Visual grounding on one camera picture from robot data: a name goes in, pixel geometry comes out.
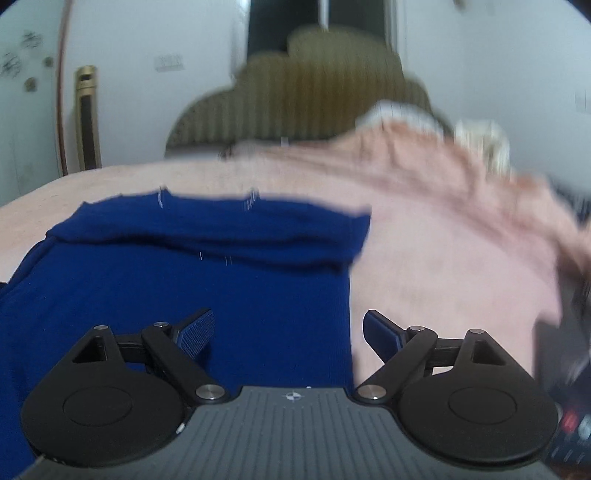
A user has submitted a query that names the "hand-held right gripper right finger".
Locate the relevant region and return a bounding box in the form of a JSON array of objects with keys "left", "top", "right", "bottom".
[{"left": 354, "top": 309, "right": 509, "bottom": 406}]

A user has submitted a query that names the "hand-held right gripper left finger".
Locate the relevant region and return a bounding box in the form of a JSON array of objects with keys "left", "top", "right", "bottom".
[{"left": 71, "top": 308, "right": 230, "bottom": 407}]

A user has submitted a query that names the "blue towel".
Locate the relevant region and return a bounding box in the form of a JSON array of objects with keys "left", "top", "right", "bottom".
[{"left": 0, "top": 188, "right": 373, "bottom": 480}]

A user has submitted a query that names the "dark device with red buttons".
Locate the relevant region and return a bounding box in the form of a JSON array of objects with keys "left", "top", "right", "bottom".
[{"left": 546, "top": 383, "right": 591, "bottom": 466}]

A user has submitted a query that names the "cream crumpled cloth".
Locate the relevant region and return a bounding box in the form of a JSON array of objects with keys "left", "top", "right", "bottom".
[{"left": 454, "top": 119, "right": 513, "bottom": 177}]

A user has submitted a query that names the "white patterned quilt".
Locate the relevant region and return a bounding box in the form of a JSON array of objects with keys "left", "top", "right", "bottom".
[{"left": 355, "top": 99, "right": 451, "bottom": 137}]

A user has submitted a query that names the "gold tower air conditioner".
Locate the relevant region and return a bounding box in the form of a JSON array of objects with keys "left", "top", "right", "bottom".
[{"left": 74, "top": 65, "right": 103, "bottom": 171}]

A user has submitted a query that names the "olive green padded headboard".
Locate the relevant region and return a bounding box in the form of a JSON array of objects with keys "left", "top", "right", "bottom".
[{"left": 164, "top": 23, "right": 435, "bottom": 158}]

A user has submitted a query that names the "brown wooden pole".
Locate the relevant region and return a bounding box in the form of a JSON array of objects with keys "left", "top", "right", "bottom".
[{"left": 54, "top": 0, "right": 77, "bottom": 178}]

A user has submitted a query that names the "dark window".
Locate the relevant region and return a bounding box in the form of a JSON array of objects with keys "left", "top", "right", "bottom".
[{"left": 247, "top": 0, "right": 399, "bottom": 62}]

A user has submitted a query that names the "white wall socket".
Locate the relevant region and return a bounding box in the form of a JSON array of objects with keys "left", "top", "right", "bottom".
[{"left": 154, "top": 54, "right": 185, "bottom": 73}]

